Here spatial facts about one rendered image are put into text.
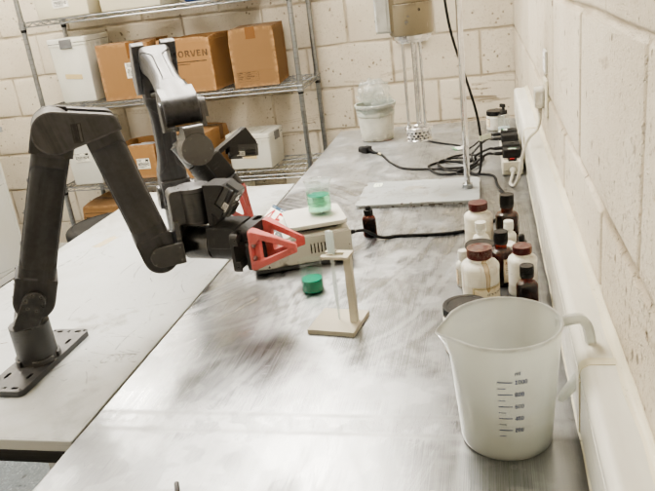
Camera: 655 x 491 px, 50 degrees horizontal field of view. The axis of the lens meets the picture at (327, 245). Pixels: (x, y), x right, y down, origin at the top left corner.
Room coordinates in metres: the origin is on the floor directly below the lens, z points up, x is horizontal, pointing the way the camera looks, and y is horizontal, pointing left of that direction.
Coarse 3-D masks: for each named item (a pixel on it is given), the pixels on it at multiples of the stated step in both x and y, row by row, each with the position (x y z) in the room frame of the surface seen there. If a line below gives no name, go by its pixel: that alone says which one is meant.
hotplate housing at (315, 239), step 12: (324, 228) 1.32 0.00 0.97; (336, 228) 1.31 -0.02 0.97; (348, 228) 1.32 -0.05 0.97; (312, 240) 1.30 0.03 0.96; (324, 240) 1.30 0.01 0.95; (336, 240) 1.30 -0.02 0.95; (348, 240) 1.30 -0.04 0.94; (300, 252) 1.29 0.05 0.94; (312, 252) 1.29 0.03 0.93; (324, 252) 1.30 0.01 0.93; (276, 264) 1.29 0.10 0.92; (288, 264) 1.29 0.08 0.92
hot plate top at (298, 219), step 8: (304, 208) 1.41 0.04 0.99; (336, 208) 1.38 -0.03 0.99; (288, 216) 1.37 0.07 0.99; (296, 216) 1.36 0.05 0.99; (304, 216) 1.36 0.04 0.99; (312, 216) 1.35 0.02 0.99; (320, 216) 1.34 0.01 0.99; (328, 216) 1.34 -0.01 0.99; (336, 216) 1.33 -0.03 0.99; (344, 216) 1.32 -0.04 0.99; (288, 224) 1.32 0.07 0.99; (296, 224) 1.31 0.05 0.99; (304, 224) 1.31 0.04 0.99; (312, 224) 1.30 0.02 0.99; (320, 224) 1.30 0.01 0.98; (328, 224) 1.31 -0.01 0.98
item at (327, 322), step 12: (336, 252) 1.03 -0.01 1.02; (348, 252) 1.03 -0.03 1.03; (348, 264) 1.02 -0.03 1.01; (348, 276) 1.02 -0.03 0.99; (348, 288) 1.02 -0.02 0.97; (348, 300) 1.02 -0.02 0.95; (324, 312) 1.07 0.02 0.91; (336, 312) 1.06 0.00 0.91; (348, 312) 1.06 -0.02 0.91; (360, 312) 1.05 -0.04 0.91; (312, 324) 1.03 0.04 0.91; (324, 324) 1.02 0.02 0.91; (336, 324) 1.02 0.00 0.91; (348, 324) 1.01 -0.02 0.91; (360, 324) 1.01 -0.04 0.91; (348, 336) 0.99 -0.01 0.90
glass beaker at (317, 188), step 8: (304, 176) 1.38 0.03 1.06; (312, 176) 1.39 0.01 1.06; (320, 176) 1.39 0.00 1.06; (328, 176) 1.38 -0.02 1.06; (304, 184) 1.36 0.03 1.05; (312, 184) 1.34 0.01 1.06; (320, 184) 1.34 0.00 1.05; (328, 184) 1.36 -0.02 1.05; (312, 192) 1.35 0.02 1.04; (320, 192) 1.34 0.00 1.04; (328, 192) 1.36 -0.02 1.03; (312, 200) 1.35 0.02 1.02; (320, 200) 1.34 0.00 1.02; (328, 200) 1.35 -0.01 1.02; (312, 208) 1.35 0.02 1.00; (320, 208) 1.34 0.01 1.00; (328, 208) 1.35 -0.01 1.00
